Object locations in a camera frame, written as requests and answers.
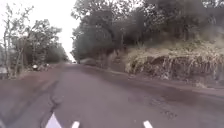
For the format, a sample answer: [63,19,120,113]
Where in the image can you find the dark reddish asphalt road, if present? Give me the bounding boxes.
[0,63,224,128]

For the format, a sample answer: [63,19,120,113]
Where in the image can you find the row of trees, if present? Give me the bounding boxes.
[70,0,224,69]
[0,3,70,80]

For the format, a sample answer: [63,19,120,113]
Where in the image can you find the dirt roadside strip with leaves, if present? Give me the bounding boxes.
[79,63,224,100]

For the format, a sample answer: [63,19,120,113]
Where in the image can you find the overgrown earth bank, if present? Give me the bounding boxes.
[123,35,224,85]

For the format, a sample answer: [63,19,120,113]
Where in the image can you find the robot's own part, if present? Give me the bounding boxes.
[70,120,81,128]
[142,120,154,128]

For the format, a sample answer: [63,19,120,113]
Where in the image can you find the dirt roadside strip with scrub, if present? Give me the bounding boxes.
[0,63,66,88]

